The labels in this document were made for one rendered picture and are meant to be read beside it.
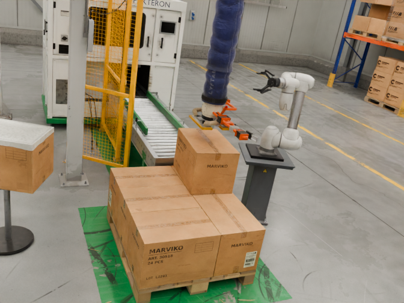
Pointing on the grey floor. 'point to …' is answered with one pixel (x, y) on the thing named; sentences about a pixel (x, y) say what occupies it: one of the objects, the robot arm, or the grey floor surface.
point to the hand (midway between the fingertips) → (256, 81)
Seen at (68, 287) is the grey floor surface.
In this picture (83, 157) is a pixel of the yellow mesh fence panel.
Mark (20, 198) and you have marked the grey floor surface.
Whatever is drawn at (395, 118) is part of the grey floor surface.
